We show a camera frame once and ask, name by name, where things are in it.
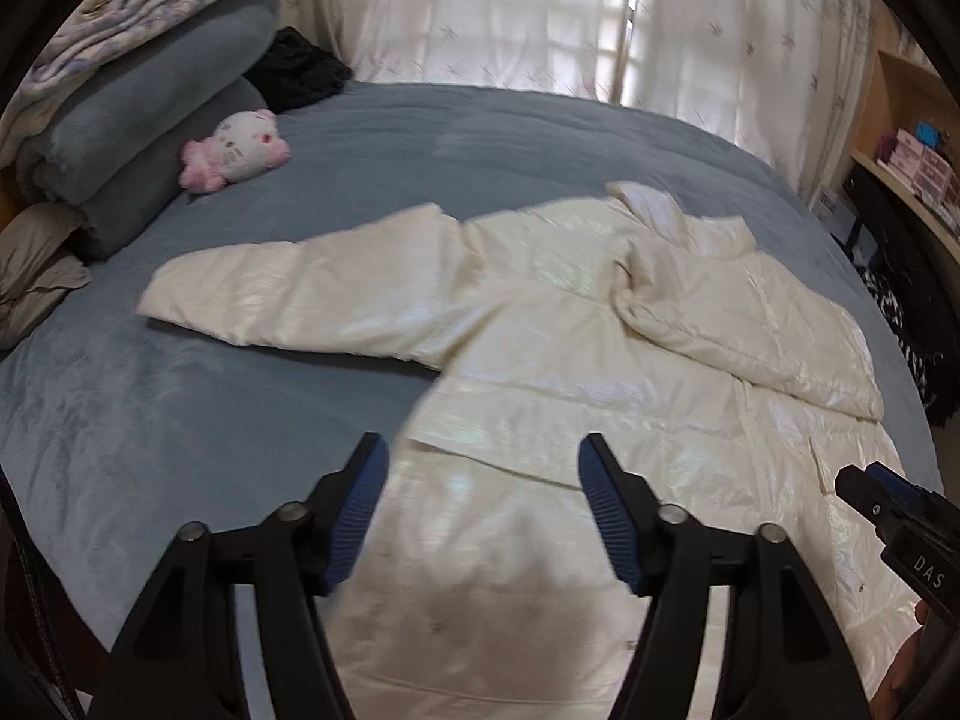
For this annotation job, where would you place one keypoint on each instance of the folded grey-blue blanket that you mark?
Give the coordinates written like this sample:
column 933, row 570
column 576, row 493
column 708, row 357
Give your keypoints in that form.
column 142, row 97

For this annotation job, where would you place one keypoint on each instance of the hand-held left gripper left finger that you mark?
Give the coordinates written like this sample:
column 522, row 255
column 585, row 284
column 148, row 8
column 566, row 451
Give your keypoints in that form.
column 358, row 517

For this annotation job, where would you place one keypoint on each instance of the grey pillow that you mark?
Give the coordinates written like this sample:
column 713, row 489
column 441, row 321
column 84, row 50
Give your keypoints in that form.
column 37, row 270

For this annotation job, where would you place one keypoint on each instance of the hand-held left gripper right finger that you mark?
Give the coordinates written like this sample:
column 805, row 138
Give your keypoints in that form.
column 606, row 517

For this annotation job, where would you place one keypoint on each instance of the stack of pink boxes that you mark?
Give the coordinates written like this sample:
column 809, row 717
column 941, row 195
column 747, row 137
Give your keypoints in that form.
column 926, row 165

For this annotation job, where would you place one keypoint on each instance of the white shiny puffer jacket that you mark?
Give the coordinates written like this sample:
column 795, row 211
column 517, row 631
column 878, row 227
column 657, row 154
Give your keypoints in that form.
column 570, row 360

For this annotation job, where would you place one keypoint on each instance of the floral print quilt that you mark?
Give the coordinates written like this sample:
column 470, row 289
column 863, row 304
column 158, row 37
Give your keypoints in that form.
column 127, row 0

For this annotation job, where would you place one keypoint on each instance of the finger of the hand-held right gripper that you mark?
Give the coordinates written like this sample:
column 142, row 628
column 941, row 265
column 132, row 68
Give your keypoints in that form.
column 861, row 495
column 896, row 484

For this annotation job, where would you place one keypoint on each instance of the white leaf-print curtain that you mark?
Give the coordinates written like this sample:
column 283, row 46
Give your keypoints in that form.
column 510, row 15

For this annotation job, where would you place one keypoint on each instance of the wooden shelf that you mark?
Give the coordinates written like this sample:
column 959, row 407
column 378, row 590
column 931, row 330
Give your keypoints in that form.
column 892, row 90

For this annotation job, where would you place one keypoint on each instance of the blue-grey bed cover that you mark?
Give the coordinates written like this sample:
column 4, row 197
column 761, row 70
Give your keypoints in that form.
column 225, row 427

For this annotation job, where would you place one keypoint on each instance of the white cardboard box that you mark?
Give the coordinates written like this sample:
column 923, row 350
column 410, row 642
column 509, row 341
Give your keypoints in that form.
column 840, row 214

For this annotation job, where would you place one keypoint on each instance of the pink and white plush toy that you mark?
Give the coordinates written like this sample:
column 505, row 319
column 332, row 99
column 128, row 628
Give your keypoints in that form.
column 236, row 146

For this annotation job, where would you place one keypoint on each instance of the person's right hand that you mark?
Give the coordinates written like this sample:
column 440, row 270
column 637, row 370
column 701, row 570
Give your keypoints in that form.
column 904, row 660

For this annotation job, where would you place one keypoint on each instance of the black and white patterned cloth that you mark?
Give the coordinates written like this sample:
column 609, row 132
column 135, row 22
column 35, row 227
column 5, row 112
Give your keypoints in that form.
column 911, row 315

